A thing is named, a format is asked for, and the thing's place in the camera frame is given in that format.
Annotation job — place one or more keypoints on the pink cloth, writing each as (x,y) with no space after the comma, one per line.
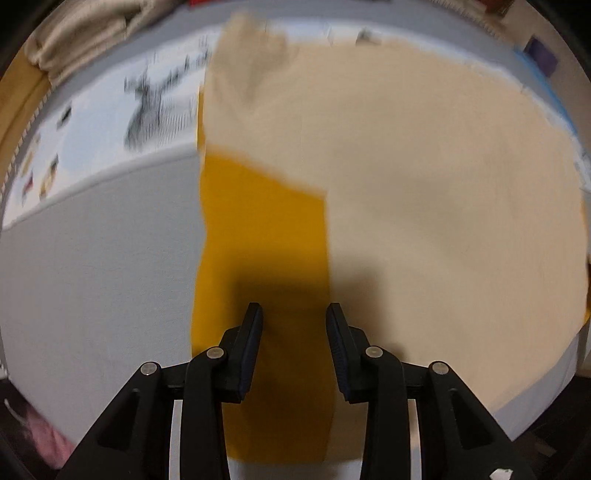
(41,434)

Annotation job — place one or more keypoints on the folded beige cloth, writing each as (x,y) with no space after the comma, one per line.
(83,37)

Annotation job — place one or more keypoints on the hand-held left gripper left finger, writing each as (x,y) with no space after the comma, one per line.
(252,346)

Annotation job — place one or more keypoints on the purple bin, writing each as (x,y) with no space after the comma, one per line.
(541,55)

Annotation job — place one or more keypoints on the grey and blue printed bedsheet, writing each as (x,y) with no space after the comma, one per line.
(92,254)

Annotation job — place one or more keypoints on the wooden bed frame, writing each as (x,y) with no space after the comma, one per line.
(18,97)

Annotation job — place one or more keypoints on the beige and mustard garment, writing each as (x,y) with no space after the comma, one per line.
(415,184)

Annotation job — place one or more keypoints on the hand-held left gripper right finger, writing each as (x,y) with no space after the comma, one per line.
(336,346)

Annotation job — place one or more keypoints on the white paper scrap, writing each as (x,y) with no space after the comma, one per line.
(501,474)

